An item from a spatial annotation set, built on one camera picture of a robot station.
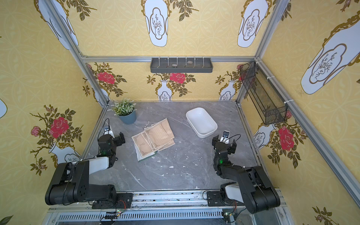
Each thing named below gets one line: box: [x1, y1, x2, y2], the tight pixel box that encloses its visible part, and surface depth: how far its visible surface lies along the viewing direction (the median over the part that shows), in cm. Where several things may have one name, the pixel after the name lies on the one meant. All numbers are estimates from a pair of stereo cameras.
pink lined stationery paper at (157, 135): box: [144, 122, 172, 150], surface depth 100 cm
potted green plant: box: [106, 97, 138, 125], surface depth 98 cm
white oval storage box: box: [185, 107, 218, 139], surface depth 108 cm
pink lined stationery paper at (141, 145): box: [131, 132, 154, 158], surface depth 96 cm
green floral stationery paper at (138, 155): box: [134, 144, 158, 162], surface depth 92 cm
